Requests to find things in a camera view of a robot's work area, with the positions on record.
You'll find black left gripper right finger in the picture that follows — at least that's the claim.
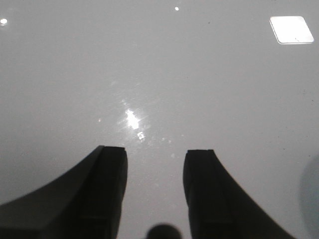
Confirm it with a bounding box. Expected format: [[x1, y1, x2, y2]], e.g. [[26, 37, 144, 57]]
[[183, 150, 292, 239]]

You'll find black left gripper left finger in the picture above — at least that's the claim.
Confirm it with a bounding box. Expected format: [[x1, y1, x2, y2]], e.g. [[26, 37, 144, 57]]
[[0, 145, 128, 239]]

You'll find light blue round plate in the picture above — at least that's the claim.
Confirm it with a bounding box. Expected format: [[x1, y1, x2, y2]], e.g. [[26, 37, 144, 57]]
[[300, 155, 319, 227]]

